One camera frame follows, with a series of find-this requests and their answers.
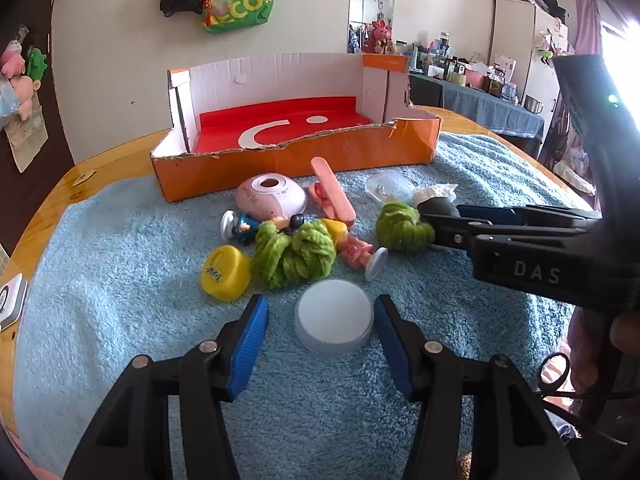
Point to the green plush toy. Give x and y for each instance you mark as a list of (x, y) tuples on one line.
[(36, 62)]

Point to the pink plush toy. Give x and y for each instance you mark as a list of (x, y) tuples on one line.
[(25, 92), (12, 60)]

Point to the black roll with white paper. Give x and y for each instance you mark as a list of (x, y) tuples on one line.
[(437, 205)]

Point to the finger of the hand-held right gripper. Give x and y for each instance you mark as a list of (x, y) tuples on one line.
[(452, 234), (490, 213)]

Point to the blue-covered side table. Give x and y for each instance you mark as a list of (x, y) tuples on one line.
[(480, 107)]

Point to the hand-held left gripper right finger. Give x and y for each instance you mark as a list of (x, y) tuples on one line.
[(395, 350)]

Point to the hanging paper sheet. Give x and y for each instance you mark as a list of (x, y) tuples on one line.
[(27, 145)]

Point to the blonde pink figurine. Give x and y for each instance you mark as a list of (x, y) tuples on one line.
[(357, 250)]

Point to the pink round device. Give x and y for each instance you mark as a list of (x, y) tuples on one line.
[(270, 195)]

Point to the yellow round cap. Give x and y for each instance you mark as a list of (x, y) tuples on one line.
[(222, 272)]

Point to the large green yarn bundle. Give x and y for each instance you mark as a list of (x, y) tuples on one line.
[(292, 257)]

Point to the white square device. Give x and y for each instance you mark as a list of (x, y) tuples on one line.
[(11, 302)]

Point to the small clear plastic box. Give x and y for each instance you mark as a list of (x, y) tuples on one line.
[(392, 187)]

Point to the person's right hand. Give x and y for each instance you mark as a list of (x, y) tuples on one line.
[(585, 350)]

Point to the white cabinet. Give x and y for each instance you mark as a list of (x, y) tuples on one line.
[(515, 45)]

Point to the small green yarn ball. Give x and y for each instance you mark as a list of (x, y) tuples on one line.
[(402, 227)]

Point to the purple curtain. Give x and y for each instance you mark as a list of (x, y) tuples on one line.
[(587, 20)]

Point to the pink rabbit plush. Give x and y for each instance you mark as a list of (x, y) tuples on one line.
[(377, 35)]

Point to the light blue towel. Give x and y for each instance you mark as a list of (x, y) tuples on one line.
[(125, 320)]

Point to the dark-haired blue figurine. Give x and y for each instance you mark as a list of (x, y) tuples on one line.
[(245, 227)]

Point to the small beige table sticker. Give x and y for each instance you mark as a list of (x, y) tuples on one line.
[(83, 178)]

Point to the orange cardboard box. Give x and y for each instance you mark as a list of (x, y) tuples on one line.
[(300, 165)]

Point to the metal mug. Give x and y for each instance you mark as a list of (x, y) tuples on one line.
[(532, 105)]

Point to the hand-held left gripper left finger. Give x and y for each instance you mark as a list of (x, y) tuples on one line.
[(247, 345)]

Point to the pink plastic clip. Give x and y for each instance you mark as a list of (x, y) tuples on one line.
[(332, 192)]

